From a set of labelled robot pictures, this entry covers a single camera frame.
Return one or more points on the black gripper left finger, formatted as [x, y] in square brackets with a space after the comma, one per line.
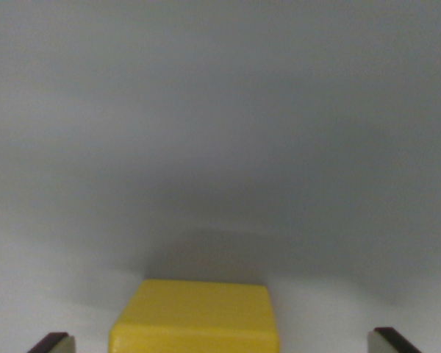
[57, 343]

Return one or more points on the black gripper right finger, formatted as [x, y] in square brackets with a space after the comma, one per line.
[387, 342]

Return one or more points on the yellow wooden cube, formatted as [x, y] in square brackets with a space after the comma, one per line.
[194, 316]

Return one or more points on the white plastic bin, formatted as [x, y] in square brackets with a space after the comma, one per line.
[220, 128]

